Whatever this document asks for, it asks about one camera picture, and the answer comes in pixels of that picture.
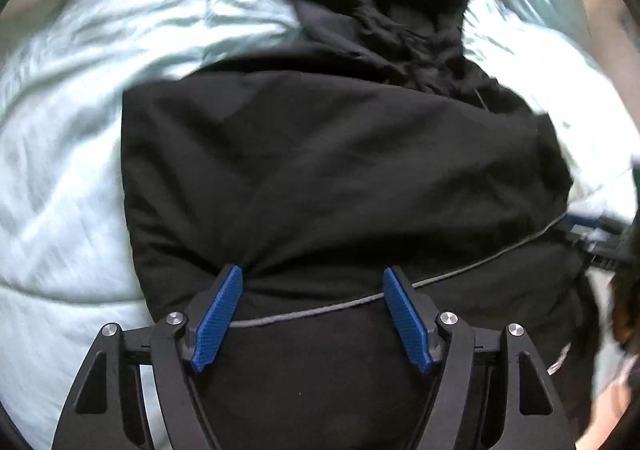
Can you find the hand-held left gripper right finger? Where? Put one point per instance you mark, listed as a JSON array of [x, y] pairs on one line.
[[407, 320]]

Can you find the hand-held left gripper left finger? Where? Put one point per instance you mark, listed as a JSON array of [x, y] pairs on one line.
[[218, 319]]

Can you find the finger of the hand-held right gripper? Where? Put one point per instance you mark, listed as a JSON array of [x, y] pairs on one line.
[[582, 227]]

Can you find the black hooded jacket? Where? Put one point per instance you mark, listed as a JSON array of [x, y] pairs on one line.
[[345, 170]]

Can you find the light green bed sheet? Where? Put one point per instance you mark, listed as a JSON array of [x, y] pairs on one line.
[[65, 170]]

